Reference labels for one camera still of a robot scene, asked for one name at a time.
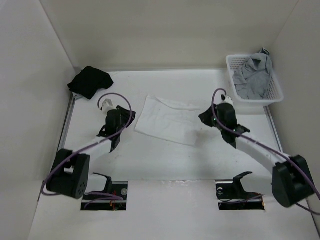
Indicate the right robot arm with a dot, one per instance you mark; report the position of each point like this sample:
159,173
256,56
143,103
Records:
291,177

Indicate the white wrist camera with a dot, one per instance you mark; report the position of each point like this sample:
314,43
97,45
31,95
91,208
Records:
226,100
107,106

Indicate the folded black tank top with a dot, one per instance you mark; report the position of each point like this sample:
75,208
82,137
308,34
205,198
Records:
89,81

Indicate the metal table rail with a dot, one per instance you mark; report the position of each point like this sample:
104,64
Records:
274,131
65,127

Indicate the left metal table rail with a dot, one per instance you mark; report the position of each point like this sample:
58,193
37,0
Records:
65,127

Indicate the white tank top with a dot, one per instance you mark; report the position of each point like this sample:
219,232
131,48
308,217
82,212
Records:
169,120

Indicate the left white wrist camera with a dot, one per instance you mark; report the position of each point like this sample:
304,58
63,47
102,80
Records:
107,106

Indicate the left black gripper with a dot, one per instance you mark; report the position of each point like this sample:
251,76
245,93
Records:
126,114

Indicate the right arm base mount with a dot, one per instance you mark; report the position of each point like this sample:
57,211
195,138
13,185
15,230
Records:
232,196

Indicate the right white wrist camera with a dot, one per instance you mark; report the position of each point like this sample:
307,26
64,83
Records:
226,100

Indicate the grey tank top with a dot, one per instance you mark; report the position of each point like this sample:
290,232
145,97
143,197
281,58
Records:
252,79

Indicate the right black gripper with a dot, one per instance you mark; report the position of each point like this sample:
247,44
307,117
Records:
205,117

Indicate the white plastic basket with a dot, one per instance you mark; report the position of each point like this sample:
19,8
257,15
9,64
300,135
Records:
274,93

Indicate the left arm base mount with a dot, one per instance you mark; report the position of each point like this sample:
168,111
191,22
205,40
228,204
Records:
120,193

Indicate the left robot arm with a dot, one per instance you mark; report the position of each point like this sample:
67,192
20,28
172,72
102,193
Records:
70,174

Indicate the right metal table rail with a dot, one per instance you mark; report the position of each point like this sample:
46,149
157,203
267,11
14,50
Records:
274,131

